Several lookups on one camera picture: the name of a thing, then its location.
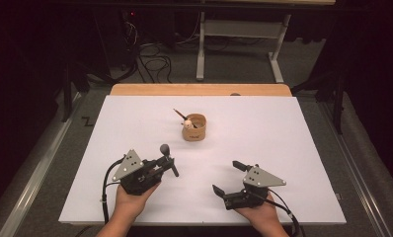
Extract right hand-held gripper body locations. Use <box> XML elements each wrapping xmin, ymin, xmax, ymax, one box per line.
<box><xmin>222</xmin><ymin>166</ymin><xmax>287</xmax><ymax>211</ymax></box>

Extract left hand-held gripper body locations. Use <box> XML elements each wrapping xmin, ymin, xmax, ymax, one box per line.
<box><xmin>111</xmin><ymin>148</ymin><xmax>163</xmax><ymax>197</ymax></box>

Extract black makeup brush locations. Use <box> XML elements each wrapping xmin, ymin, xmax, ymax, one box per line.
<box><xmin>159</xmin><ymin>143</ymin><xmax>180</xmax><ymax>178</ymax></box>

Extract round wooden brush holder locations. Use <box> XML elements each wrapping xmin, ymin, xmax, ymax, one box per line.
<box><xmin>181</xmin><ymin>113</ymin><xmax>207</xmax><ymax>142</ymax></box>

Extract thin brown-handled brush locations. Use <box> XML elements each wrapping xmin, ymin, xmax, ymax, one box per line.
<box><xmin>173</xmin><ymin>108</ymin><xmax>198</xmax><ymax>129</ymax></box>

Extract person's right hand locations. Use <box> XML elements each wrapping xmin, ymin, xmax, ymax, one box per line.
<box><xmin>233</xmin><ymin>192</ymin><xmax>281</xmax><ymax>228</ymax></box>

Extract person's left hand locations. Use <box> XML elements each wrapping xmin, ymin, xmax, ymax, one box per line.
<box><xmin>114</xmin><ymin>182</ymin><xmax>161</xmax><ymax>222</ymax></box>

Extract white table sheet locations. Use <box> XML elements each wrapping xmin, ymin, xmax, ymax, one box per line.
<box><xmin>58</xmin><ymin>95</ymin><xmax>348</xmax><ymax>226</ymax></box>

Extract wooden table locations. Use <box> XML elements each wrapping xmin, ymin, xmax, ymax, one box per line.
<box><xmin>109</xmin><ymin>83</ymin><xmax>293</xmax><ymax>98</ymax></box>

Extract black metal stand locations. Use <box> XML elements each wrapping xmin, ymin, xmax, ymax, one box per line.
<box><xmin>59</xmin><ymin>62</ymin><xmax>91</xmax><ymax>123</ymax></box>
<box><xmin>290</xmin><ymin>69</ymin><xmax>348</xmax><ymax>135</ymax></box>

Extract dark equipment with red light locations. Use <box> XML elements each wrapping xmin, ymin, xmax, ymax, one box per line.
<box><xmin>118</xmin><ymin>9</ymin><xmax>143</xmax><ymax>72</ymax></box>

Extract left hand-held gripper cable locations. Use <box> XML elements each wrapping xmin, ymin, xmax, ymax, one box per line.
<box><xmin>74</xmin><ymin>157</ymin><xmax>126</xmax><ymax>237</ymax></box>

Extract aluminium floor rail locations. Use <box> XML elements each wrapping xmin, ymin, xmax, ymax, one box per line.
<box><xmin>0</xmin><ymin>92</ymin><xmax>84</xmax><ymax>237</ymax></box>
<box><xmin>317</xmin><ymin>101</ymin><xmax>393</xmax><ymax>237</ymax></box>

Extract black floor cables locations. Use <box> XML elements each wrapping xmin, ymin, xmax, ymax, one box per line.
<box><xmin>136</xmin><ymin>40</ymin><xmax>173</xmax><ymax>84</ymax></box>

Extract white metal frame desk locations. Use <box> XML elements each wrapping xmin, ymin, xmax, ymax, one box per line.
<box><xmin>196</xmin><ymin>0</ymin><xmax>337</xmax><ymax>84</ymax></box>

